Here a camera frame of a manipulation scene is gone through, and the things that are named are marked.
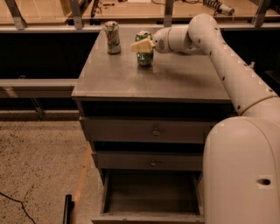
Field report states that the black bar on floor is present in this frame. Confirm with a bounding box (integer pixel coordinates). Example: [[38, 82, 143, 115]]
[[62, 194, 74, 224]]

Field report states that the black floor cable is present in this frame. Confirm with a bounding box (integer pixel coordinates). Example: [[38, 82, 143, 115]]
[[0, 191, 38, 224]]

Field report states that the grey wooden drawer cabinet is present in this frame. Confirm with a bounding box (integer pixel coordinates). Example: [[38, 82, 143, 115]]
[[72, 27, 235, 224]]

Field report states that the white and green soda can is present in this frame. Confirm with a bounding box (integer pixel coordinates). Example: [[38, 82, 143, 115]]
[[104, 21, 121, 54]]

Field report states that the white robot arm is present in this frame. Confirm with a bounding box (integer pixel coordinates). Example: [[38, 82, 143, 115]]
[[131, 14, 280, 224]]

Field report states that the grey middle drawer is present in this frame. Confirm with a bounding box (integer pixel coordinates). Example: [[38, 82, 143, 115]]
[[92, 151, 202, 172]]

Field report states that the grey metal railing frame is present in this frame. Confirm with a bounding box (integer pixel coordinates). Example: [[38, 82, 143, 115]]
[[0, 0, 280, 121]]

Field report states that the grey open bottom drawer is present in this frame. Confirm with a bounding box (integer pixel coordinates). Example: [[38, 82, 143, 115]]
[[92, 170, 205, 224]]

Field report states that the grey top drawer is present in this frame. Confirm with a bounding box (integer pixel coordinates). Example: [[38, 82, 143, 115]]
[[80, 117, 215, 144]]

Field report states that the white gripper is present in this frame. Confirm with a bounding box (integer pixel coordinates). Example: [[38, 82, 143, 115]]
[[130, 28, 170, 53]]

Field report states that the white power strip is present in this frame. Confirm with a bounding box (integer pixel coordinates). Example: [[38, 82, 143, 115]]
[[203, 0, 235, 16]]

